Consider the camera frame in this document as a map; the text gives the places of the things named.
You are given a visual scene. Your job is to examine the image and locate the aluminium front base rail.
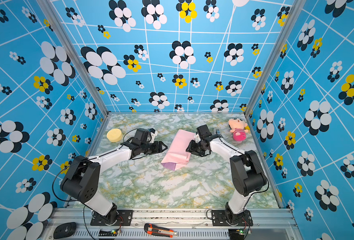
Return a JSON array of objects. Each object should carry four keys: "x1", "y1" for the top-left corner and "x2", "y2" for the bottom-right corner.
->
[{"x1": 41, "y1": 208, "x2": 302, "y2": 240}]

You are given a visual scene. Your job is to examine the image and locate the left small circuit board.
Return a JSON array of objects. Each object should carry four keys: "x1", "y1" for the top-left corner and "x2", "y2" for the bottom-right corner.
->
[{"x1": 99, "y1": 230, "x2": 119, "y2": 237}]

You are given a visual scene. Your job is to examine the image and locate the black computer mouse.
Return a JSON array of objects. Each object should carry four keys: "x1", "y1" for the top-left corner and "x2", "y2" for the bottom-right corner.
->
[{"x1": 53, "y1": 222, "x2": 77, "y2": 240}]

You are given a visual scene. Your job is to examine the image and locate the pink plush doll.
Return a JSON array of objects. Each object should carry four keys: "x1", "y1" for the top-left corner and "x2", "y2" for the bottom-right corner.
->
[{"x1": 228, "y1": 118, "x2": 250, "y2": 142}]

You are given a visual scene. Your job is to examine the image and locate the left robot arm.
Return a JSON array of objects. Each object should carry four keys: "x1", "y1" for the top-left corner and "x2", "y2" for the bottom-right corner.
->
[{"x1": 60, "y1": 128, "x2": 168, "y2": 225}]

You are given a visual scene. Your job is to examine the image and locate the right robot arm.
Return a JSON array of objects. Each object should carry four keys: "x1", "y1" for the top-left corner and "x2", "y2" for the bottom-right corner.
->
[{"x1": 186, "y1": 125, "x2": 269, "y2": 227}]

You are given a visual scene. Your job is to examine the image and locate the right small circuit board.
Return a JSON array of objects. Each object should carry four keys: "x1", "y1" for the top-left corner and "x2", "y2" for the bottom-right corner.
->
[{"x1": 228, "y1": 229, "x2": 247, "y2": 240}]

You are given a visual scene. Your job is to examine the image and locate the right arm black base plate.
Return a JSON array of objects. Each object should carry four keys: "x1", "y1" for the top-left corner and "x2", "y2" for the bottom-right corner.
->
[{"x1": 211, "y1": 210, "x2": 254, "y2": 228}]

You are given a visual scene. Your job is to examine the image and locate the aluminium frame post left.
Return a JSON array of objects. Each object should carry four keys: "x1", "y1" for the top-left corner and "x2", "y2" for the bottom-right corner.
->
[{"x1": 37, "y1": 0, "x2": 109, "y2": 118}]

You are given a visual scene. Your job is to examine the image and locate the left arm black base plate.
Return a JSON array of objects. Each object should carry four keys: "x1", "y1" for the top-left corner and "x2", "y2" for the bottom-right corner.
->
[{"x1": 90, "y1": 210, "x2": 134, "y2": 226}]

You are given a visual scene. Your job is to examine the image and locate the purple wrapping paper sheet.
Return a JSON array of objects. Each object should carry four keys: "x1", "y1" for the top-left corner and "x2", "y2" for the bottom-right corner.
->
[{"x1": 161, "y1": 130, "x2": 195, "y2": 171}]

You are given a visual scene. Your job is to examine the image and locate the aluminium frame post right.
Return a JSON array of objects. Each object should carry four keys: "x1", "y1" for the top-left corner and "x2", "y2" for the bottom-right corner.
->
[{"x1": 245, "y1": 0, "x2": 306, "y2": 117}]

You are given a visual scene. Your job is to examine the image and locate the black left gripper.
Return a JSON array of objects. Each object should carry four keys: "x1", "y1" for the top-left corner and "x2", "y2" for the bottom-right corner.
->
[{"x1": 140, "y1": 141, "x2": 168, "y2": 155}]

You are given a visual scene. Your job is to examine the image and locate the small circuit board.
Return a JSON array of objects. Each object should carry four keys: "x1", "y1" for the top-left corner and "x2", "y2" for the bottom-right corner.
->
[
  {"x1": 99, "y1": 230, "x2": 119, "y2": 237},
  {"x1": 228, "y1": 229, "x2": 247, "y2": 240}
]

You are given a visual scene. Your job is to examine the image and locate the aluminium frame post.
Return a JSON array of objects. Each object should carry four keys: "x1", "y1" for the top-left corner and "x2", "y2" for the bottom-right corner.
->
[
  {"x1": 245, "y1": 0, "x2": 306, "y2": 117},
  {"x1": 37, "y1": 0, "x2": 109, "y2": 118}
]

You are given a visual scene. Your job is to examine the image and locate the orange black utility knife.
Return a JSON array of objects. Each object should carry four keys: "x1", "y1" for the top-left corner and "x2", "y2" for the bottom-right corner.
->
[{"x1": 144, "y1": 223, "x2": 178, "y2": 238}]

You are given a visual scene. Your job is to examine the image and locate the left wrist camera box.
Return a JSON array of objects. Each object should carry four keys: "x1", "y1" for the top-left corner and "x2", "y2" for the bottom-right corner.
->
[{"x1": 148, "y1": 128, "x2": 158, "y2": 142}]

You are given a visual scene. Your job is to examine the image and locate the yellow round sponge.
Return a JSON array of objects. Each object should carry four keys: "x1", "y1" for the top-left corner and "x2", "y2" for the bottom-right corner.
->
[{"x1": 107, "y1": 128, "x2": 123, "y2": 143}]

